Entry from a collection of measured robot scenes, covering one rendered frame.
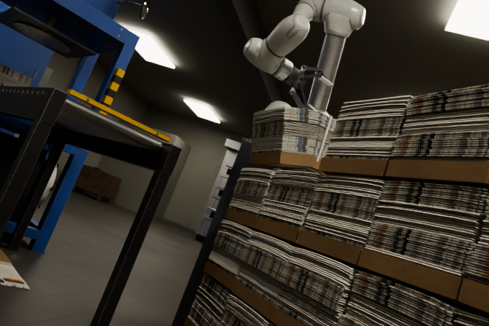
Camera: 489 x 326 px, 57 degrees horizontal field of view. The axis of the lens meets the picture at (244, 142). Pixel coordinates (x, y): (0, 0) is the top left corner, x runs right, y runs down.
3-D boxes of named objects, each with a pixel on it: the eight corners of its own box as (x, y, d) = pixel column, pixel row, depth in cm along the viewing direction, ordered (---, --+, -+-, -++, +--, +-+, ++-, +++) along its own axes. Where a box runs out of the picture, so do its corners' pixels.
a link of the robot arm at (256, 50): (266, 81, 188) (287, 62, 179) (236, 60, 183) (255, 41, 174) (271, 63, 195) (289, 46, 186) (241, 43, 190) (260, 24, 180)
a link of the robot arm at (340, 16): (292, 142, 246) (331, 153, 239) (284, 146, 231) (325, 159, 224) (330, -4, 228) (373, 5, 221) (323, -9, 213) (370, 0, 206)
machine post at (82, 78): (19, 230, 332) (105, 43, 358) (6, 226, 326) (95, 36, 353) (16, 227, 338) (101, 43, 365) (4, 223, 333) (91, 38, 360)
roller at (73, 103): (158, 156, 188) (165, 148, 186) (50, 108, 158) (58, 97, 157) (156, 148, 191) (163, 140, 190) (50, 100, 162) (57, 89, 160)
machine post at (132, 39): (44, 253, 286) (141, 37, 313) (30, 250, 280) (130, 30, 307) (40, 249, 293) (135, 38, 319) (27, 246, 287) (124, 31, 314)
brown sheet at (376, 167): (402, 210, 155) (405, 199, 156) (476, 224, 129) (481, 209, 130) (316, 169, 140) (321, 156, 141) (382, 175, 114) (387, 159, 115)
